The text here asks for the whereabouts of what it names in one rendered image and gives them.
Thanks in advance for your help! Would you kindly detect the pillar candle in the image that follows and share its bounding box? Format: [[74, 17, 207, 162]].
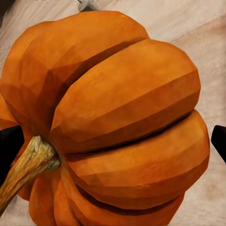
[[78, 0, 102, 13]]

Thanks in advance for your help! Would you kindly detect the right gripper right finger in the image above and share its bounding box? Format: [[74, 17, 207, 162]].
[[211, 125, 226, 163]]

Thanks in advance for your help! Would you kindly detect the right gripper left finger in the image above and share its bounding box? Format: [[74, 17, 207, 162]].
[[0, 125, 24, 181]]

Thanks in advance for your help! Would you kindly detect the pumpkin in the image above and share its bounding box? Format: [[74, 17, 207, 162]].
[[0, 10, 210, 226]]

